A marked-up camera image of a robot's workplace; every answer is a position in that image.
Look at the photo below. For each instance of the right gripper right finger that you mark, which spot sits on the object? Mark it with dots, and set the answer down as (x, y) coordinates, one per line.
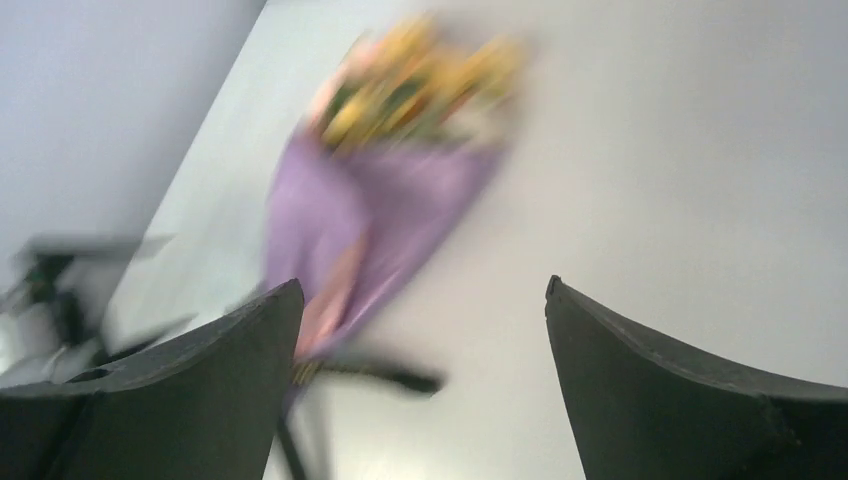
(644, 405)

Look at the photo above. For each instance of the yellow rose stem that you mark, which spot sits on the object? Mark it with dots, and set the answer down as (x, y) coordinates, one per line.
(416, 84)

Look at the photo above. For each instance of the pink purple wrapping paper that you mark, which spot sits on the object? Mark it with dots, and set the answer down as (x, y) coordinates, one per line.
(353, 231)

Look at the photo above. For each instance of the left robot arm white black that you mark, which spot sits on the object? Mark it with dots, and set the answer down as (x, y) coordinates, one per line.
(47, 334)

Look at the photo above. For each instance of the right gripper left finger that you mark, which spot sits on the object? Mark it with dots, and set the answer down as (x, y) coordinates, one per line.
(202, 405)

